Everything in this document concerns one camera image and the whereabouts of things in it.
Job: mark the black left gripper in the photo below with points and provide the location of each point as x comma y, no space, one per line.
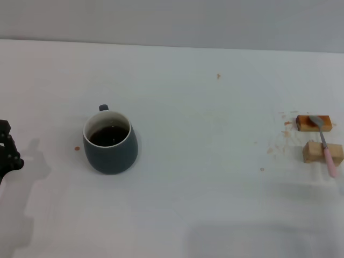
10,167

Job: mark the dark grey coffee cup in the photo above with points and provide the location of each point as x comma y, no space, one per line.
110,158

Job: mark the pale wooden block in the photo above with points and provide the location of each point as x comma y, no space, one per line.
311,153

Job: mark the brown stained wooden block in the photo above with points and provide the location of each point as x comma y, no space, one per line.
305,125

